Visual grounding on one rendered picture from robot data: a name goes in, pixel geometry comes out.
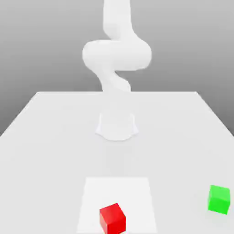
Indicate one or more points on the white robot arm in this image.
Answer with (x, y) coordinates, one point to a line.
(117, 54)

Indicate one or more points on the small red cube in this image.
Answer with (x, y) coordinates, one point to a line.
(113, 219)

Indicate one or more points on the small green cube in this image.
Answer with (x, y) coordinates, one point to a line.
(218, 199)

